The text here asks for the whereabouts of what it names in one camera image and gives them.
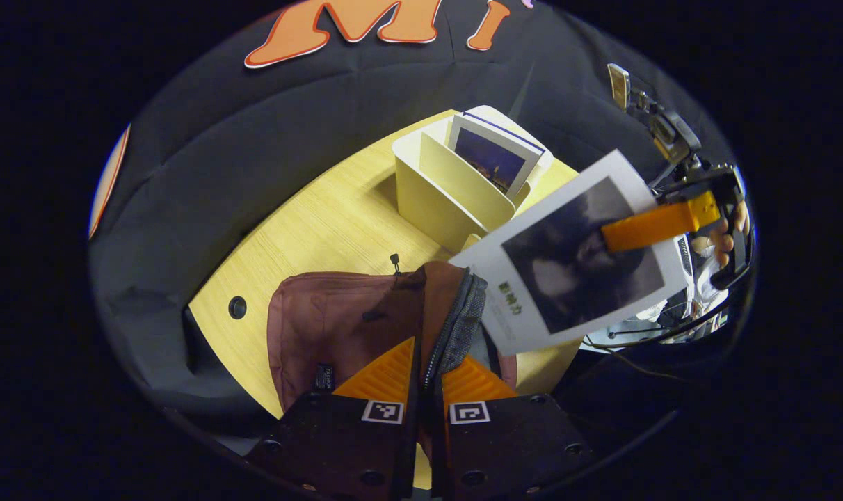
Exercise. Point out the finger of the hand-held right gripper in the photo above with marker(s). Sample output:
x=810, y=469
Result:
x=644, y=226

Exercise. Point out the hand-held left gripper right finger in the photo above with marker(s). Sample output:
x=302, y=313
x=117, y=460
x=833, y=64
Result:
x=441, y=452

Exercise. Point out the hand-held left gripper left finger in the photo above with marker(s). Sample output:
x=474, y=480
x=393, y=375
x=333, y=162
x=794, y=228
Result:
x=406, y=452

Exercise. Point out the white book with grey cover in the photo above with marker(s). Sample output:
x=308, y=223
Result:
x=574, y=278

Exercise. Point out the maroon schoolbag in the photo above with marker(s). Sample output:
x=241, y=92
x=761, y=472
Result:
x=324, y=320

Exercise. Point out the white book with blue cover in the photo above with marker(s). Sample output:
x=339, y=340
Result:
x=494, y=156

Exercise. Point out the white bookshelf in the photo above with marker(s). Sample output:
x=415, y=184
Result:
x=435, y=195

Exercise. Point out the black backdrop cloth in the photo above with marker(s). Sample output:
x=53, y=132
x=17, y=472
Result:
x=254, y=139

